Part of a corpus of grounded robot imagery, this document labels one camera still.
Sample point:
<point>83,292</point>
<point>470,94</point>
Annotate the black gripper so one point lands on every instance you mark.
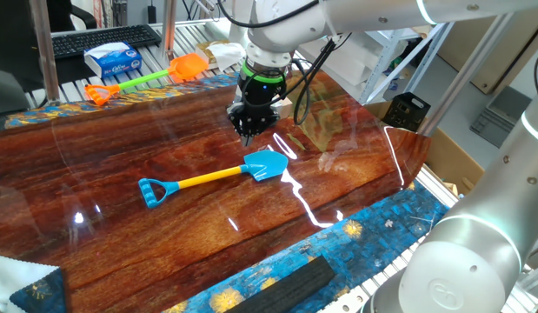
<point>260,97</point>

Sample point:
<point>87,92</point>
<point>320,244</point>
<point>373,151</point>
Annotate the blue toy shovel yellow shaft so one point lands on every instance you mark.
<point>266,165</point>

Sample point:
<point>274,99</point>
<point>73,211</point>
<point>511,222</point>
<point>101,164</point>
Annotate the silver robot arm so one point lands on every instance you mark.
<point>468,261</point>

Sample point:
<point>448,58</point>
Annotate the orange toy shovel green shaft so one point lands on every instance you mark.
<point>99,93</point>

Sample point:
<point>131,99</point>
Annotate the light wooden block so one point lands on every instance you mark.
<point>287,108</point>

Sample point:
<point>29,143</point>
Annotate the white crumpled cloth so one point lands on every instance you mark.
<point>227,54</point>

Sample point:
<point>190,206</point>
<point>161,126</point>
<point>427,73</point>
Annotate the white metal shelf rack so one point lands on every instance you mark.
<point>364,65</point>

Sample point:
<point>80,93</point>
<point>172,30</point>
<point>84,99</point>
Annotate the glossy wood grain mat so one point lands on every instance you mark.
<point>164,243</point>

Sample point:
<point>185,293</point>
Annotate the blue tissue box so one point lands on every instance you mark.
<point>114,61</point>

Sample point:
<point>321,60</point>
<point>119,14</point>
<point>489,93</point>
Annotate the black plastic crate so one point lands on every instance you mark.
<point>405,111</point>

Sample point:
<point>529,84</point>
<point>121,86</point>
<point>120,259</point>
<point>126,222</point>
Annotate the black foam block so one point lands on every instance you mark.
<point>286,287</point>

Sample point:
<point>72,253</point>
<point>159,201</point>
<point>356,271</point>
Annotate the black keyboard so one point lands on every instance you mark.
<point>103,39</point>

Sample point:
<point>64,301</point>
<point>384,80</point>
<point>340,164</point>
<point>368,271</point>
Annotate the black office chair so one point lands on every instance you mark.
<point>60,13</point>

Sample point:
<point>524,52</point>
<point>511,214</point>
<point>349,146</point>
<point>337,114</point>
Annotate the grey plastic tray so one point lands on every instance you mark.
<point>499,117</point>

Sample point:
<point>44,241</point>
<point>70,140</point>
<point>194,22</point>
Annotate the black computer monitor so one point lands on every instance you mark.
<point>12,43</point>

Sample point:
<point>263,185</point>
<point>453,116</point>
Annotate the aluminium frame post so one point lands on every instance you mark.
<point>168,30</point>
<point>44,52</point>
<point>464,74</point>

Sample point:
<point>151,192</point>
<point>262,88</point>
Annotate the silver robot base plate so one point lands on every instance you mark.
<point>351,300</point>

